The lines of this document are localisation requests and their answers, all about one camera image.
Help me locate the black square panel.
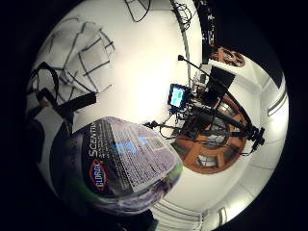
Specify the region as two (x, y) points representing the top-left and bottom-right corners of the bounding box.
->
(205, 65), (237, 98)

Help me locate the round wooden framed window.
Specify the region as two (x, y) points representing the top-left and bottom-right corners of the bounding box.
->
(170, 92), (255, 175)

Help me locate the black wire chair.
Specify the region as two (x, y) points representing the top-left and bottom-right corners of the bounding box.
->
(172, 1), (197, 32)
(123, 0), (152, 23)

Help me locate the dark pillar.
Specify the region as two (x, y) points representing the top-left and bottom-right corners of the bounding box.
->
(194, 0), (219, 65)

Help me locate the black tripod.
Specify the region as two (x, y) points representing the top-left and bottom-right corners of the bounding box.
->
(177, 54), (267, 156)

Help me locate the long ceiling light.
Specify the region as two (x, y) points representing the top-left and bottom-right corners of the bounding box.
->
(267, 90), (289, 117)

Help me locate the black cable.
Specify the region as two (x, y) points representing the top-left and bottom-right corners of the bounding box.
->
(142, 118), (181, 140)

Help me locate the wipes canister with dark label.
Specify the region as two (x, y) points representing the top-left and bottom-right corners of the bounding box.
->
(52, 115), (185, 217)

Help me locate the black glove strap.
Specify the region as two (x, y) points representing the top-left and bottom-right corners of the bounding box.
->
(26, 62), (98, 123)

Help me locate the small monitor with blue screen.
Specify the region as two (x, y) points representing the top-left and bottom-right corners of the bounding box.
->
(167, 83), (193, 112)

